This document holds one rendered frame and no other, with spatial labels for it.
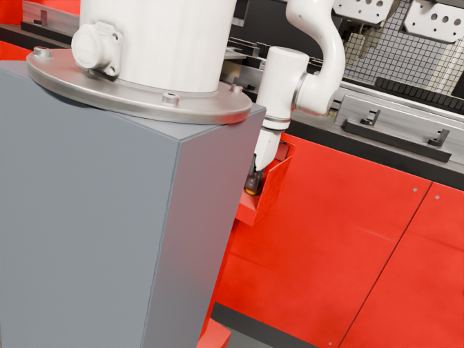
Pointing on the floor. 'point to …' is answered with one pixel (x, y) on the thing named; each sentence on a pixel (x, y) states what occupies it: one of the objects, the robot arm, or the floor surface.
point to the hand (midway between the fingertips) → (253, 181)
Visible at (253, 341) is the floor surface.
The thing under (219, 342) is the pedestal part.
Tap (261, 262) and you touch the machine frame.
